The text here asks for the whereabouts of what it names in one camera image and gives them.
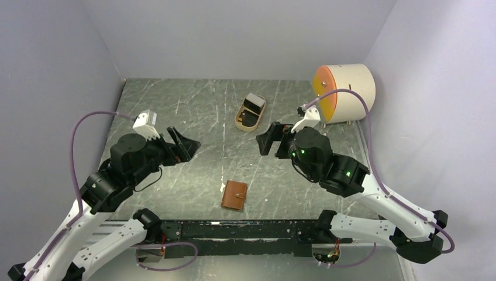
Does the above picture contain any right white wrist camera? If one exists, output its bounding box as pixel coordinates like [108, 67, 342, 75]
[291, 105, 321, 133]

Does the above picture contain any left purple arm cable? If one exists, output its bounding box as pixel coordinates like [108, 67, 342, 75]
[23, 111, 137, 281]

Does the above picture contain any beige oval card tray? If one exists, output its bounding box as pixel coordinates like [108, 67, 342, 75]
[235, 93, 267, 132]

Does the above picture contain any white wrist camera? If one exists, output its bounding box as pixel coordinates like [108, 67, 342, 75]
[132, 109, 162, 141]
[291, 105, 321, 133]

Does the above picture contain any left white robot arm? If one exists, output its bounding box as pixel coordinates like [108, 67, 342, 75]
[8, 127, 201, 280]

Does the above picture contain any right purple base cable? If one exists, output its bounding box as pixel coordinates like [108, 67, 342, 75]
[318, 242, 377, 269]

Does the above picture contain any black card divider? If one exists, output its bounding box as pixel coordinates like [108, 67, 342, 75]
[243, 99, 265, 115]

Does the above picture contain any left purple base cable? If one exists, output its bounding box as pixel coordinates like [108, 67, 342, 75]
[132, 242, 199, 272]

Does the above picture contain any stack of white cards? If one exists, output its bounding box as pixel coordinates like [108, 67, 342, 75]
[245, 92, 266, 106]

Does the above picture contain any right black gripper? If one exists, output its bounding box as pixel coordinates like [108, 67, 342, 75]
[256, 121, 317, 180]

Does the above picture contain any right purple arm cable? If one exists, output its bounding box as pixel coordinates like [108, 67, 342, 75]
[302, 88, 456, 255]

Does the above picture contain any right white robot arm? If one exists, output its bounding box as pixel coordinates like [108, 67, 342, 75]
[256, 122, 448, 264]

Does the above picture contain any brown leather card holder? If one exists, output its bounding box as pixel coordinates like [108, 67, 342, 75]
[221, 180, 248, 211]

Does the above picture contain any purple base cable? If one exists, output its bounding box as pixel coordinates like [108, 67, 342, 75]
[318, 242, 377, 269]
[132, 242, 199, 272]

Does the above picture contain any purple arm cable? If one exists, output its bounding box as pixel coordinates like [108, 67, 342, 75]
[302, 88, 456, 255]
[23, 111, 137, 281]

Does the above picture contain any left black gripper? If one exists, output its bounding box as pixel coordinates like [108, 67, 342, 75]
[130, 125, 201, 186]

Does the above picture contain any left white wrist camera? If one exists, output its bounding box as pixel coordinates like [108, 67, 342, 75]
[132, 109, 162, 141]

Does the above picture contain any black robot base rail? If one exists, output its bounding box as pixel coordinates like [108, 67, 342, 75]
[122, 208, 353, 260]

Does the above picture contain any cream cylindrical cabinet orange door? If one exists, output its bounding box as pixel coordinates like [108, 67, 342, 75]
[312, 64, 376, 124]

